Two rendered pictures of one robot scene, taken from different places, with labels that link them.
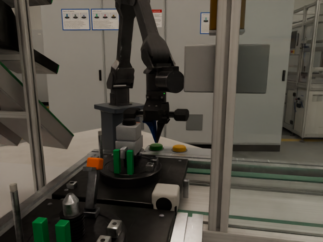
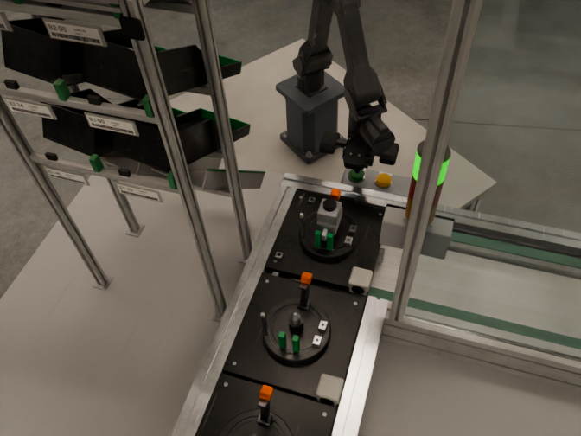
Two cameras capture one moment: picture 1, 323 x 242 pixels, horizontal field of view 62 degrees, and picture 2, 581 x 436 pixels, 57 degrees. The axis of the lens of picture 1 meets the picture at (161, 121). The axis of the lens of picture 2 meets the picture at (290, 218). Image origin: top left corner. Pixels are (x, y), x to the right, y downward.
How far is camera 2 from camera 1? 0.80 m
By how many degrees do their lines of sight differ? 40
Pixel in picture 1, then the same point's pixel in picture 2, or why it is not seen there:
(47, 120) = (244, 180)
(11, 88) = (217, 181)
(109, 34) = not seen: outside the picture
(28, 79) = (232, 175)
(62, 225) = (296, 340)
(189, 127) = not seen: outside the picture
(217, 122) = (401, 275)
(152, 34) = (360, 67)
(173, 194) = (366, 285)
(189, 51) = (386, 225)
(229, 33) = (416, 234)
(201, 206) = (392, 272)
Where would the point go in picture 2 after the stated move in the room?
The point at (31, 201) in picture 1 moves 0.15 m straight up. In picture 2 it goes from (249, 272) to (241, 232)
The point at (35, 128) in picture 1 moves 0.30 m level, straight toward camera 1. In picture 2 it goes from (240, 206) to (282, 321)
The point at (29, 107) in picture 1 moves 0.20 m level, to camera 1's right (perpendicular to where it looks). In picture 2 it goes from (233, 190) to (325, 196)
